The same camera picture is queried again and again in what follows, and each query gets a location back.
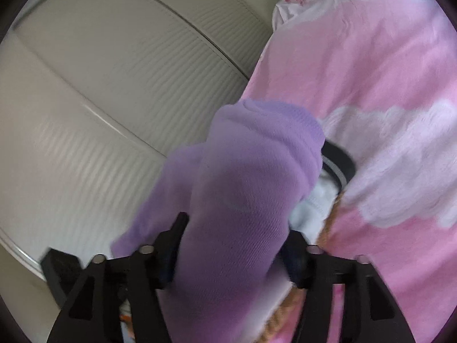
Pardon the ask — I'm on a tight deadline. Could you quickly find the purple Paul Frank sweatshirt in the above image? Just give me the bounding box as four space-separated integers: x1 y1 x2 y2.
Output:
112 99 324 342

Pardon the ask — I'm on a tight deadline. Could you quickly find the folded white clothes stack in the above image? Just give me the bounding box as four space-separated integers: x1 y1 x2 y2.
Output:
289 140 356 245

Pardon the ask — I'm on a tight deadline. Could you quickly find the pink white floral duvet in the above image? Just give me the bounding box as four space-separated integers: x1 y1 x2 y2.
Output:
243 0 456 342

